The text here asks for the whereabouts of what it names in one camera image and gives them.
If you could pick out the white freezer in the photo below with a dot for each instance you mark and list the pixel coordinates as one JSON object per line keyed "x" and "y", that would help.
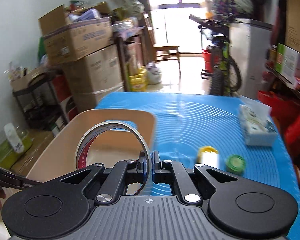
{"x": 249, "y": 45}

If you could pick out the black metal shelf rack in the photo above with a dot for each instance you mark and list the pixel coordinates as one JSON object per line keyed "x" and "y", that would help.
{"x": 38, "y": 112}

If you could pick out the green lidded container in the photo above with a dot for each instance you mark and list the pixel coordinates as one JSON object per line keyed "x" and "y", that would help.
{"x": 14, "y": 142}

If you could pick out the tape roll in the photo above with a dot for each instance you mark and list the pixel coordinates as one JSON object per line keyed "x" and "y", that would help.
{"x": 89, "y": 137}

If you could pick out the tissue pack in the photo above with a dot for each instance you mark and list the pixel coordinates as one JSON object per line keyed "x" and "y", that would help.
{"x": 256, "y": 124}

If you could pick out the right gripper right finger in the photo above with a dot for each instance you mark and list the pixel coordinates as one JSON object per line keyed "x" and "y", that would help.
{"x": 207, "y": 203}

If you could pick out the blue silicone baking mat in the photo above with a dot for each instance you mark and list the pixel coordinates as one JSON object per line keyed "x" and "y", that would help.
{"x": 185, "y": 123}

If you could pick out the top cardboard box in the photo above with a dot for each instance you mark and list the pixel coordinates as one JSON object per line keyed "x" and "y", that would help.
{"x": 67, "y": 39}

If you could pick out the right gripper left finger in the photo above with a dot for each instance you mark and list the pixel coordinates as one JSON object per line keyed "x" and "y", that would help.
{"x": 60, "y": 206}

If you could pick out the beige plastic storage bin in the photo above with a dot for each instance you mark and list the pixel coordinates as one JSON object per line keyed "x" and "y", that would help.
{"x": 59, "y": 157}

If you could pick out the red bucket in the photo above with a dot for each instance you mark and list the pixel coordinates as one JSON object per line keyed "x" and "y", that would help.
{"x": 207, "y": 59}

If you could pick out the green white carton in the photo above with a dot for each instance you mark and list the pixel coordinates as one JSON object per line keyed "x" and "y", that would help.
{"x": 286, "y": 62}

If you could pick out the bicycle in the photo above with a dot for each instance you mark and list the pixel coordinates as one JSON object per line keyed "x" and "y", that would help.
{"x": 225, "y": 80}

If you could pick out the wooden chair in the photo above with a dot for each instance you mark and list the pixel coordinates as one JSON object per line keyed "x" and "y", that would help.
{"x": 161, "y": 52}

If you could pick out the green round tin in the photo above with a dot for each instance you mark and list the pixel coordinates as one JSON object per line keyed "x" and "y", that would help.
{"x": 235, "y": 164}

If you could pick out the white charger small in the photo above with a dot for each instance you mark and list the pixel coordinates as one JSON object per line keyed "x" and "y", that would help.
{"x": 210, "y": 159}

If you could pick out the large stacked cardboard box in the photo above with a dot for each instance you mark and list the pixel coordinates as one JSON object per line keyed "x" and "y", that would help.
{"x": 93, "y": 77}

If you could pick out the floor cardboard box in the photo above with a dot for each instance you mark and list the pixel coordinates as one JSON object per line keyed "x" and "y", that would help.
{"x": 40, "y": 141}

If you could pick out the yellow oil jug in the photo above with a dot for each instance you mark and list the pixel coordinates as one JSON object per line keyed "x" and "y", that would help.
{"x": 138, "y": 82}

